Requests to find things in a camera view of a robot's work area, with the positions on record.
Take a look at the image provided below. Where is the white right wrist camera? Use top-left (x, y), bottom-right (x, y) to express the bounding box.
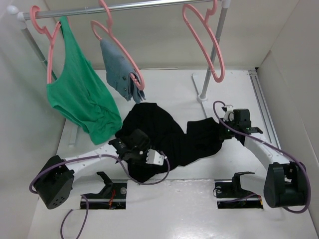
top-left (222, 105), bottom-right (234, 122)

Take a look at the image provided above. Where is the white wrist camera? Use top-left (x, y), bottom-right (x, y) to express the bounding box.
top-left (146, 149), bottom-right (166, 166)
top-left (222, 105), bottom-right (234, 122)

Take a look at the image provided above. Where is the aluminium rail right side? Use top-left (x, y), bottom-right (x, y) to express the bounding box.
top-left (248, 70), bottom-right (281, 149)

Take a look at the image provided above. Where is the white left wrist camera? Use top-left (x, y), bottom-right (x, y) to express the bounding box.
top-left (146, 149), bottom-right (166, 166)

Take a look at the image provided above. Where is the left pink hanger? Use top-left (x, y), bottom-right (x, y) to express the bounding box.
top-left (29, 5), bottom-right (70, 84)

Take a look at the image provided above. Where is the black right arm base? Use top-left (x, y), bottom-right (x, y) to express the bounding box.
top-left (213, 171), bottom-right (263, 209)

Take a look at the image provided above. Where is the silver clothes rack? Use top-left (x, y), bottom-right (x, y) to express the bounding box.
top-left (6, 0), bottom-right (231, 102)

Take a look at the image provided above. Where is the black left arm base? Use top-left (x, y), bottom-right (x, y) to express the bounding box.
top-left (78, 172), bottom-right (128, 210)

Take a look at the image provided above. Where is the blue denim garment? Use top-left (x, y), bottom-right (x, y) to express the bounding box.
top-left (100, 39), bottom-right (145, 104)

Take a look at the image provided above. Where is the black t shirt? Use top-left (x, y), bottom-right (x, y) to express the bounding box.
top-left (115, 103), bottom-right (223, 183)

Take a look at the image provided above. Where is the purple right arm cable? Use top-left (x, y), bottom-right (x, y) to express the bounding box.
top-left (213, 101), bottom-right (312, 214)

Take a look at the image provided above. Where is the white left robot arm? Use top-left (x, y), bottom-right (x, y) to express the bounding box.
top-left (30, 129), bottom-right (163, 210)

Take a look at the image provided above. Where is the green tank top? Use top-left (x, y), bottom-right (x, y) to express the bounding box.
top-left (47, 16), bottom-right (122, 145)

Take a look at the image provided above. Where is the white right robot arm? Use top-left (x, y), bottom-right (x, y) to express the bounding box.
top-left (218, 105), bottom-right (311, 214)

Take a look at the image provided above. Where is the middle pink hanger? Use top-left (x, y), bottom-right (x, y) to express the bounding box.
top-left (90, 0), bottom-right (145, 91)

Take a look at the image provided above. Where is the right pink hanger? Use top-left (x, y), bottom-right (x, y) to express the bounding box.
top-left (181, 0), bottom-right (225, 83)

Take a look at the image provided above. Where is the pink hanger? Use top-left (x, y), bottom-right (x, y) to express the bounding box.
top-left (29, 5), bottom-right (70, 84)
top-left (181, 0), bottom-right (225, 83)
top-left (90, 0), bottom-right (145, 91)

